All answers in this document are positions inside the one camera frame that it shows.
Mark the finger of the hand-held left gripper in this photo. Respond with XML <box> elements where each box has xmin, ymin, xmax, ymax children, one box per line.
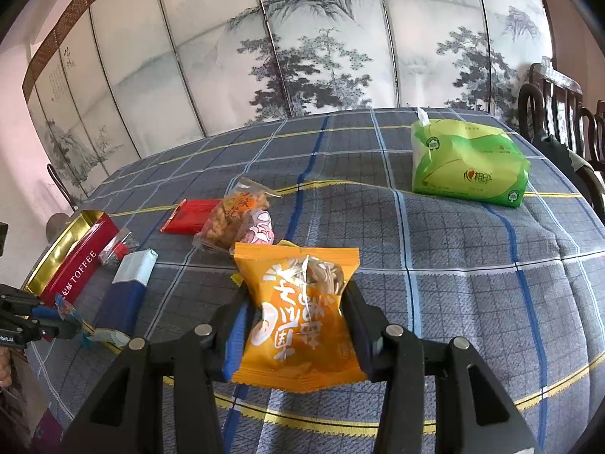
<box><xmin>14</xmin><ymin>303</ymin><xmax>61</xmax><ymax>322</ymax></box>
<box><xmin>28</xmin><ymin>319</ymin><xmax>82</xmax><ymax>341</ymax></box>

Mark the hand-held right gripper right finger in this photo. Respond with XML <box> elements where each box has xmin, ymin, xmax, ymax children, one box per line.
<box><xmin>341</xmin><ymin>280</ymin><xmax>542</xmax><ymax>454</ymax></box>

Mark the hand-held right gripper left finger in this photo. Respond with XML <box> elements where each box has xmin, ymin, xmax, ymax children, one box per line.
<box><xmin>61</xmin><ymin>288</ymin><xmax>252</xmax><ymax>454</ymax></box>

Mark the blue candy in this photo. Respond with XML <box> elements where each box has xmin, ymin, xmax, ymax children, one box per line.
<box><xmin>54</xmin><ymin>293</ymin><xmax>102</xmax><ymax>348</ymax></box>

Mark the red tin with gold interior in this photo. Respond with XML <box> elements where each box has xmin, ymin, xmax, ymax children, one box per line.
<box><xmin>23</xmin><ymin>209</ymin><xmax>120</xmax><ymax>308</ymax></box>

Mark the orange snack packet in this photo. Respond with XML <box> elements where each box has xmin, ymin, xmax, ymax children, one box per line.
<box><xmin>231</xmin><ymin>241</ymin><xmax>368</xmax><ymax>394</ymax></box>

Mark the navy and white snack packet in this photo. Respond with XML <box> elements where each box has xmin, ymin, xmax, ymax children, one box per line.
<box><xmin>87</xmin><ymin>248</ymin><xmax>159</xmax><ymax>348</ymax></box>

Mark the dark snack packet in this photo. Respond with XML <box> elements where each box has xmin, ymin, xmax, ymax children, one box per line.
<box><xmin>98</xmin><ymin>227</ymin><xmax>140</xmax><ymax>269</ymax></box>

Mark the pink print snack packet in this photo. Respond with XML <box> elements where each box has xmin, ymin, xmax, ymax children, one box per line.
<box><xmin>239</xmin><ymin>209</ymin><xmax>275</xmax><ymax>246</ymax></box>

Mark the clear fried snack packet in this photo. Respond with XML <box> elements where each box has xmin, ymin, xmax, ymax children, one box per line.
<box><xmin>193</xmin><ymin>177</ymin><xmax>283</xmax><ymax>251</ymax></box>

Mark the red snack packet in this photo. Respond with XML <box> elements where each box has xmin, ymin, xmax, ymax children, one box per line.
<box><xmin>160</xmin><ymin>199</ymin><xmax>223</xmax><ymax>236</ymax></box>

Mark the grey round disc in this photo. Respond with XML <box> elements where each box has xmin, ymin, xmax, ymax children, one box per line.
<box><xmin>46</xmin><ymin>213</ymin><xmax>71</xmax><ymax>242</ymax></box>

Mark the purple patterned cloth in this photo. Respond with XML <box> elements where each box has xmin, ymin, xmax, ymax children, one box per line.
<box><xmin>0</xmin><ymin>350</ymin><xmax>64</xmax><ymax>454</ymax></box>

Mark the grey plaid cloth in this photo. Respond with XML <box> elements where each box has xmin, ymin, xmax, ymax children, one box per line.
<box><xmin>23</xmin><ymin>106</ymin><xmax>605</xmax><ymax>454</ymax></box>

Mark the green tissue pack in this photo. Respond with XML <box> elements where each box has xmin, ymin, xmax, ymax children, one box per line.
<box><xmin>410</xmin><ymin>108</ymin><xmax>531</xmax><ymax>209</ymax></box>

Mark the dark wooden chair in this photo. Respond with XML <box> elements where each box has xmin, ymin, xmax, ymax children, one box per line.
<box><xmin>517</xmin><ymin>62</ymin><xmax>605</xmax><ymax>223</ymax></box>

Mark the painted folding screen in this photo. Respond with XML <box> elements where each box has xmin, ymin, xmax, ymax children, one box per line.
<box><xmin>23</xmin><ymin>0</ymin><xmax>554</xmax><ymax>199</ymax></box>

